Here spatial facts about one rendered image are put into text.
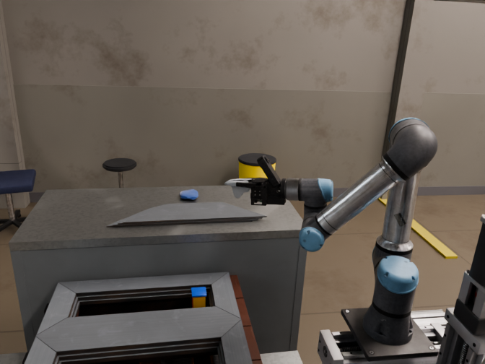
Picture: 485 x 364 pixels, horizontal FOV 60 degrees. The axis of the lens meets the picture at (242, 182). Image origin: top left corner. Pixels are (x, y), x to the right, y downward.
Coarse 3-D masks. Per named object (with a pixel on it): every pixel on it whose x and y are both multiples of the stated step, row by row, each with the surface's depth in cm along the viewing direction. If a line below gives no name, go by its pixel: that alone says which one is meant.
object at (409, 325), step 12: (372, 300) 130; (372, 312) 129; (384, 312) 125; (372, 324) 128; (384, 324) 126; (396, 324) 125; (408, 324) 126; (372, 336) 128; (384, 336) 126; (396, 336) 125; (408, 336) 126
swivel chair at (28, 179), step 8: (0, 176) 390; (8, 176) 391; (16, 176) 392; (24, 176) 393; (32, 176) 395; (0, 184) 372; (8, 184) 372; (16, 184) 373; (24, 184) 374; (32, 184) 381; (0, 192) 367; (8, 192) 369; (16, 192) 372; (8, 200) 392; (8, 208) 395; (16, 216) 410; (8, 224) 395; (16, 224) 395
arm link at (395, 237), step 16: (400, 128) 120; (416, 176) 125; (400, 192) 127; (416, 192) 128; (400, 208) 129; (384, 224) 135; (400, 224) 130; (384, 240) 135; (400, 240) 132; (384, 256) 134
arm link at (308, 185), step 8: (304, 184) 135; (312, 184) 134; (320, 184) 134; (328, 184) 133; (304, 192) 134; (312, 192) 134; (320, 192) 133; (328, 192) 133; (304, 200) 137; (312, 200) 135; (320, 200) 135; (328, 200) 134
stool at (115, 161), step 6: (108, 162) 416; (114, 162) 417; (120, 162) 418; (126, 162) 418; (132, 162) 419; (108, 168) 405; (114, 168) 405; (120, 168) 405; (126, 168) 408; (132, 168) 415; (120, 174) 421; (120, 180) 423; (120, 186) 426
